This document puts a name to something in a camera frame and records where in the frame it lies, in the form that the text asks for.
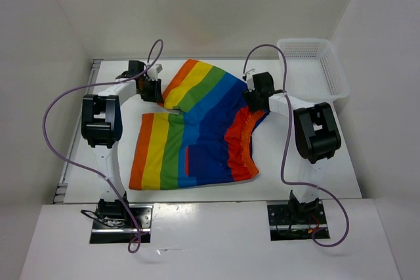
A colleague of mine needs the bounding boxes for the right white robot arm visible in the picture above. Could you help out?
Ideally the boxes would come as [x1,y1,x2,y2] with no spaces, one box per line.
[243,69,341,223]

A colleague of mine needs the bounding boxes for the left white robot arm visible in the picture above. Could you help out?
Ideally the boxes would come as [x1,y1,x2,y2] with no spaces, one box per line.
[81,60,163,228]

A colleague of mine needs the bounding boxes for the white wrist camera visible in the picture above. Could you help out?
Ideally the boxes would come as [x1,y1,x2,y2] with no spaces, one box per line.
[146,64,163,81]
[243,68,256,92]

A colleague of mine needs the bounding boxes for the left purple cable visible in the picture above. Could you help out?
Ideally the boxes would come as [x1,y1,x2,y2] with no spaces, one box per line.
[42,39,164,254]

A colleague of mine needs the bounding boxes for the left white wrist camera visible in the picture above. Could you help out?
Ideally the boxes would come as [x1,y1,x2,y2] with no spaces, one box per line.
[146,64,163,81]

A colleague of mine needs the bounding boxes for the white plastic basket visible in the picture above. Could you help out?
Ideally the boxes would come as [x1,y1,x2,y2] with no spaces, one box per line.
[277,38,350,102]

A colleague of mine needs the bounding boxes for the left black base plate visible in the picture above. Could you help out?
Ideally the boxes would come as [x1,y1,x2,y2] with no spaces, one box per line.
[81,204,154,245]

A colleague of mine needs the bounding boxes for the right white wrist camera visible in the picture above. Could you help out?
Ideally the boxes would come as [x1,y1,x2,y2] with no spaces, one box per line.
[243,68,256,92]

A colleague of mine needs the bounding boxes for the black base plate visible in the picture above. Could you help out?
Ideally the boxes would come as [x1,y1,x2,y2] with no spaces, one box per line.
[266,201,330,241]
[81,204,154,245]

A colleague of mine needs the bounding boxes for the rainbow striped shorts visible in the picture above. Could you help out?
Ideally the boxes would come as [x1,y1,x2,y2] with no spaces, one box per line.
[129,59,268,190]

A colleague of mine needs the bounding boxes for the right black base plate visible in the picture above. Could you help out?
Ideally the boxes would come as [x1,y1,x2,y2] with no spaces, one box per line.
[266,201,330,241]

